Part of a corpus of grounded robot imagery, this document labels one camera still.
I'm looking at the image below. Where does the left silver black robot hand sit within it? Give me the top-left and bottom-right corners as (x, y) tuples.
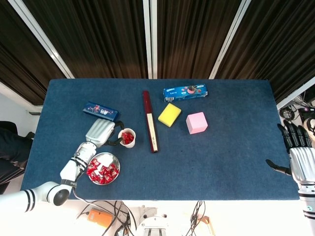
(85, 118), (126, 148)

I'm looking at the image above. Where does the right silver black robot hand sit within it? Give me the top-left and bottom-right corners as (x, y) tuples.
(265, 120), (315, 184)

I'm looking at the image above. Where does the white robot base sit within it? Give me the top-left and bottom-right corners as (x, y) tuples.
(134, 206), (174, 236)

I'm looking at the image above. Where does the round silver metal plate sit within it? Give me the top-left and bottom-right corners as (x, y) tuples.
(86, 152), (121, 185)

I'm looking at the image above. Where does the white paper cup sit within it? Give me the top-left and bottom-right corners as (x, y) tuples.
(117, 128), (137, 148)

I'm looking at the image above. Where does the navy floral print box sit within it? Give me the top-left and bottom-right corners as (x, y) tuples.
(82, 101), (120, 123)

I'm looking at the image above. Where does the white round device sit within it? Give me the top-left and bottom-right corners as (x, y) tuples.
(304, 117), (315, 142)

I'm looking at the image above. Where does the black electronic device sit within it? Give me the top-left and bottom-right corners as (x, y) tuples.
(298, 107), (315, 123)

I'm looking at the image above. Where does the long dark red box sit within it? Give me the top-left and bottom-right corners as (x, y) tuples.
(142, 90), (160, 154)

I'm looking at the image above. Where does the yellow sponge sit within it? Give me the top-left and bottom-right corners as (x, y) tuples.
(157, 103), (182, 128)

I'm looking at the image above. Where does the orange box device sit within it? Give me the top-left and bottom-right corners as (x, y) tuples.
(88, 207), (114, 228)

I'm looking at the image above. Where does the blue Oreo cookie box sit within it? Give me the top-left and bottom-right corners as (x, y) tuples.
(163, 83), (208, 103)

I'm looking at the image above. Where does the black office chair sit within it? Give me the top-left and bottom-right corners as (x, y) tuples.
(0, 120), (35, 185)

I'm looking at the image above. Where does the dark brown pleated curtain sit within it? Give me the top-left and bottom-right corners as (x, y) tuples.
(23, 0), (148, 79)
(157, 0), (243, 79)
(0, 0), (68, 106)
(215, 0), (315, 104)

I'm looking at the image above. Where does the pink foam cube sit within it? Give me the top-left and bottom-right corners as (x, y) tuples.
(186, 112), (209, 135)

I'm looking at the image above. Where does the blue felt table cloth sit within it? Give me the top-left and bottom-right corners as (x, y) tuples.
(21, 78), (300, 201)

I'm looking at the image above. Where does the tan wooden piece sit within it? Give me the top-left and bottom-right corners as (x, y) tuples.
(196, 215), (216, 236)

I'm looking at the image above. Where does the coiled black cable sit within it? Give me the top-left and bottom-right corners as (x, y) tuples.
(279, 104), (300, 122)

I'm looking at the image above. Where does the white metal frame post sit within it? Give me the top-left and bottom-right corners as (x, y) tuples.
(208, 0), (253, 80)
(275, 76), (315, 111)
(7, 0), (75, 79)
(142, 0), (153, 79)
(150, 0), (158, 79)

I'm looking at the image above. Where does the black cable bundle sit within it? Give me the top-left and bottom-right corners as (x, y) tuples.
(186, 200), (206, 236)

